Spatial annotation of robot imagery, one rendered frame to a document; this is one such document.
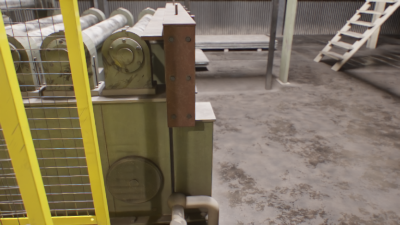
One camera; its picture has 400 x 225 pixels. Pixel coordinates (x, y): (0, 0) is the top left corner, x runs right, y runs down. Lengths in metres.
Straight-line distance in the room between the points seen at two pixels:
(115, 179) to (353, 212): 1.70
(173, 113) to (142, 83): 0.28
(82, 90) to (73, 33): 0.23
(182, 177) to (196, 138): 0.30
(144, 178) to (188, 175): 0.29
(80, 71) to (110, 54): 0.48
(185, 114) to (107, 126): 0.49
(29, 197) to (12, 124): 0.25
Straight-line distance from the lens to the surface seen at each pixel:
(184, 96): 1.61
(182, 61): 1.56
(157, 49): 3.75
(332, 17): 12.28
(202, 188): 2.06
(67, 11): 1.24
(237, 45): 7.91
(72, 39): 1.25
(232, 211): 2.24
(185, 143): 1.86
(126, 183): 1.98
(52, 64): 1.82
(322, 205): 2.46
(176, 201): 1.92
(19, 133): 0.95
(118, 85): 1.79
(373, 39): 9.71
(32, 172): 1.00
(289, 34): 5.06
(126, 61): 1.70
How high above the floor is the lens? 1.48
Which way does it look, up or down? 23 degrees down
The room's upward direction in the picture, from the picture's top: straight up
